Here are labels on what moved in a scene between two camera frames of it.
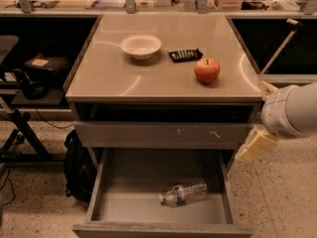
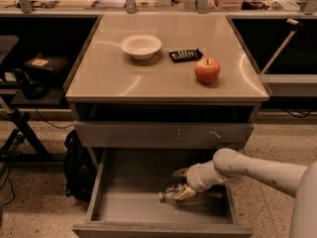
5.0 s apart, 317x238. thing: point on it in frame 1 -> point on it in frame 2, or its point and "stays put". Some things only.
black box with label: (49, 66) stays put
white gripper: (274, 113) -> (195, 178)
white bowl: (141, 46) stays put
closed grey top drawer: (113, 135) stays put
